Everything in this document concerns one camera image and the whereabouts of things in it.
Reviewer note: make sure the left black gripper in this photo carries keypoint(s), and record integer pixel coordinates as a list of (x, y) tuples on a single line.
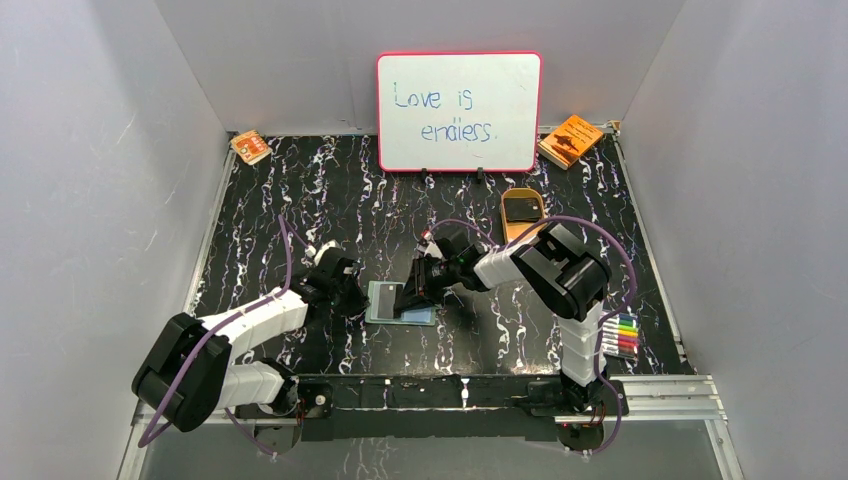
[(351, 294)]

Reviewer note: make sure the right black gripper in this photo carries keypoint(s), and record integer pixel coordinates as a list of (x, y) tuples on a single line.
[(421, 292)]

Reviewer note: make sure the black cards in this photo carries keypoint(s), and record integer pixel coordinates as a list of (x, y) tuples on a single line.
[(523, 210)]

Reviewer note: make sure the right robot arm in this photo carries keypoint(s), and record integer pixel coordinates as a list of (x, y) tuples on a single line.
[(569, 280)]

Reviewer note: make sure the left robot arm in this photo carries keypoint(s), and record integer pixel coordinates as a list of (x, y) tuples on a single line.
[(192, 369)]

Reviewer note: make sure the small orange card box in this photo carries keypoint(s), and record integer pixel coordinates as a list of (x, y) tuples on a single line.
[(250, 147)]

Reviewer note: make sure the orange oval tray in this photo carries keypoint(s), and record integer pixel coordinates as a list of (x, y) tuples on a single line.
[(511, 231)]

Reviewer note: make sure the black base bar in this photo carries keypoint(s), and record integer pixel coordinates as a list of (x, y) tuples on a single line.
[(534, 407)]

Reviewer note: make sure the pink framed whiteboard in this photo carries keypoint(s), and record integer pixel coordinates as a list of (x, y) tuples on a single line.
[(458, 111)]

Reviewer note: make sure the pack of coloured markers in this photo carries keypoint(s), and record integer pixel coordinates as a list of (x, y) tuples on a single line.
[(621, 337)]

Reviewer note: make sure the orange book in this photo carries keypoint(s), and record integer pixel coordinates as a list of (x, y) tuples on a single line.
[(569, 142)]

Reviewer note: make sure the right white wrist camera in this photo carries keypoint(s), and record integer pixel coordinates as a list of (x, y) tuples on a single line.
[(428, 247)]

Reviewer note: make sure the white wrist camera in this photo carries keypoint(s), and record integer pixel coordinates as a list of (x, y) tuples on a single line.
[(428, 247), (315, 254)]

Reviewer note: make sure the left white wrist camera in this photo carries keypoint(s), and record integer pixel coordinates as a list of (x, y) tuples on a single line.
[(315, 254)]

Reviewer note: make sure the aluminium frame rail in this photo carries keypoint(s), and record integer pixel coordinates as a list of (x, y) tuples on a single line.
[(676, 429)]

